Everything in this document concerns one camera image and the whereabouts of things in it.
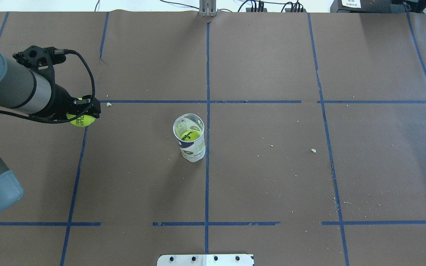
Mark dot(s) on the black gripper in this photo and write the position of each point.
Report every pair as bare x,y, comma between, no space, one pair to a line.
60,100

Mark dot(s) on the yellow tennis ball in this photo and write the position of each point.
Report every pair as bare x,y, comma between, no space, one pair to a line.
83,121

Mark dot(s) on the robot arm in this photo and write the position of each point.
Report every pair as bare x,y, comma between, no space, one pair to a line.
28,90

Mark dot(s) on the Wilson tennis ball can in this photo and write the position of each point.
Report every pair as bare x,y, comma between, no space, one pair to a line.
191,151

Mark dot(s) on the tennis ball inside can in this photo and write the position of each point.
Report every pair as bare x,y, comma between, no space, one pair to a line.
190,136

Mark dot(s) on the black computer box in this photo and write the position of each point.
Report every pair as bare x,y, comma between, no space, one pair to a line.
377,6

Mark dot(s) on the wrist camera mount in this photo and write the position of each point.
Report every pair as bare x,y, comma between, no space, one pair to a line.
41,60

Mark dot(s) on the aluminium frame post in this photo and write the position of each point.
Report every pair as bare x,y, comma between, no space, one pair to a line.
208,8

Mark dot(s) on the white pedestal column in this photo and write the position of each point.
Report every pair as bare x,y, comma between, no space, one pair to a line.
206,260

